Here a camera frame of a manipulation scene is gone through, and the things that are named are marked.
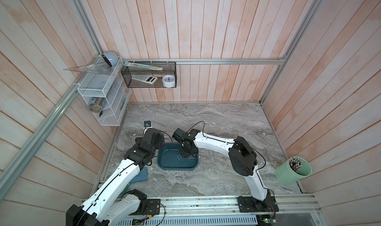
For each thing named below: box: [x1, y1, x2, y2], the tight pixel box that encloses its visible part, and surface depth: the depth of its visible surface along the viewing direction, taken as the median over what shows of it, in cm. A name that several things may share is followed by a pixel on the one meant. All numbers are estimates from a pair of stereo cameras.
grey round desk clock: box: [102, 51, 119, 68], surface depth 85 cm
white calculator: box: [131, 74, 159, 85], surface depth 100 cm
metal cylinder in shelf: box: [88, 97, 106, 113], surface depth 78 cm
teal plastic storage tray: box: [157, 142, 199, 171], surface depth 90 cm
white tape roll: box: [162, 74, 176, 88], surface depth 97 cm
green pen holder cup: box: [274, 156, 313, 186], surface depth 73 cm
